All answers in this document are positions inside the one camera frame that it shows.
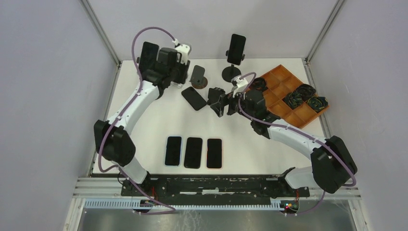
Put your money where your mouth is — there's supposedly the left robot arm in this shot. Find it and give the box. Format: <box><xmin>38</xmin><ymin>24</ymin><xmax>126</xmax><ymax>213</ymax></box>
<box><xmin>93</xmin><ymin>43</ymin><xmax>191</xmax><ymax>196</ymax></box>

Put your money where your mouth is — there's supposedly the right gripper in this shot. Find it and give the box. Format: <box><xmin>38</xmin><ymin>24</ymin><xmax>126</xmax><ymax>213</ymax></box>
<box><xmin>210</xmin><ymin>86</ymin><xmax>255</xmax><ymax>121</ymax></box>

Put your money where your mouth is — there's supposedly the black phone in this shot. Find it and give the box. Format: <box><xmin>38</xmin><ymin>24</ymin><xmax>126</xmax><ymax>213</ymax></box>
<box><xmin>181</xmin><ymin>87</ymin><xmax>207</xmax><ymax>111</ymax></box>
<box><xmin>227</xmin><ymin>34</ymin><xmax>246</xmax><ymax>65</ymax></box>
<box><xmin>184</xmin><ymin>137</ymin><xmax>203</xmax><ymax>169</ymax></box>

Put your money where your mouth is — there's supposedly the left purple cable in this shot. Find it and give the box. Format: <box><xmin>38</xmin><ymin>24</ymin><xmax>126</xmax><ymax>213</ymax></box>
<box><xmin>97</xmin><ymin>26</ymin><xmax>178</xmax><ymax>215</ymax></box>

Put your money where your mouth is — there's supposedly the black coiled band right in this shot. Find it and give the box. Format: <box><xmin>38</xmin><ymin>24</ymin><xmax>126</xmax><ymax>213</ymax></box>
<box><xmin>306</xmin><ymin>96</ymin><xmax>329</xmax><ymax>113</ymax></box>

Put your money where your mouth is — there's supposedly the black coiled band left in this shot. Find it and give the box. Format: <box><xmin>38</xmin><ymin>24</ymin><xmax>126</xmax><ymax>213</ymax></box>
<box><xmin>250</xmin><ymin>77</ymin><xmax>268</xmax><ymax>92</ymax></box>

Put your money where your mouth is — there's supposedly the white slotted cable duct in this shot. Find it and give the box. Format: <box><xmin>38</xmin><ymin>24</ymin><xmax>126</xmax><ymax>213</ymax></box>
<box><xmin>83</xmin><ymin>199</ymin><xmax>300</xmax><ymax>211</ymax></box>

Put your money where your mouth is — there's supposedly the purple cable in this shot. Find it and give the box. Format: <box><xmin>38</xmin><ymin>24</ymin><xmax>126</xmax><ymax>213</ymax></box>
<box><xmin>97</xmin><ymin>26</ymin><xmax>178</xmax><ymax>215</ymax></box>
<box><xmin>236</xmin><ymin>72</ymin><xmax>357</xmax><ymax>216</ymax></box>

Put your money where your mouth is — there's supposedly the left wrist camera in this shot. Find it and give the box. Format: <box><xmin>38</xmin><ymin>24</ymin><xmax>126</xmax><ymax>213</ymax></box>
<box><xmin>175</xmin><ymin>43</ymin><xmax>191</xmax><ymax>64</ymax></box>

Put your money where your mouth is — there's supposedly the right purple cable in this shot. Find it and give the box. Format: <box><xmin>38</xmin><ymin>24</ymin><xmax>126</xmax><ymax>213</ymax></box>
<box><xmin>236</xmin><ymin>72</ymin><xmax>357</xmax><ymax>216</ymax></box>

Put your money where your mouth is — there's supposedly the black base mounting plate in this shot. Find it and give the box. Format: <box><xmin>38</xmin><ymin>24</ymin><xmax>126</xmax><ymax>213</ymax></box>
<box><xmin>139</xmin><ymin>174</ymin><xmax>310</xmax><ymax>205</ymax></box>

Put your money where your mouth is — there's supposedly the black pole stand right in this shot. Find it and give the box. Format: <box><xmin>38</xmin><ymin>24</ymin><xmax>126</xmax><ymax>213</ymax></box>
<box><xmin>221</xmin><ymin>51</ymin><xmax>245</xmax><ymax>82</ymax></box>

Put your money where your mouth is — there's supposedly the black coiled band upper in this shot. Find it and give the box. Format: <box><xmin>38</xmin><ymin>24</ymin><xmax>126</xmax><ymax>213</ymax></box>
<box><xmin>295</xmin><ymin>84</ymin><xmax>317</xmax><ymax>102</ymax></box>

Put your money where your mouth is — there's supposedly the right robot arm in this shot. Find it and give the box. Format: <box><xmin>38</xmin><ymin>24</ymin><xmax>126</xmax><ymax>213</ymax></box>
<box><xmin>207</xmin><ymin>88</ymin><xmax>357</xmax><ymax>196</ymax></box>

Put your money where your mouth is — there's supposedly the black folding phone stand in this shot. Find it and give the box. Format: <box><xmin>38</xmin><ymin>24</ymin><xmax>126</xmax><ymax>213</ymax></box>
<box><xmin>207</xmin><ymin>87</ymin><xmax>226</xmax><ymax>106</ymax></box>

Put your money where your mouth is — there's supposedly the orange compartment tray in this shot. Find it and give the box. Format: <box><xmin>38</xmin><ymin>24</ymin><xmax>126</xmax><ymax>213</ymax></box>
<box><xmin>250</xmin><ymin>64</ymin><xmax>329</xmax><ymax>128</ymax></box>

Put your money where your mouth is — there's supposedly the black phone on tall stand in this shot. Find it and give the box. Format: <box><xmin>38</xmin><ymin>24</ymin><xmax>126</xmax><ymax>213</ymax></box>
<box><xmin>227</xmin><ymin>34</ymin><xmax>246</xmax><ymax>65</ymax></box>

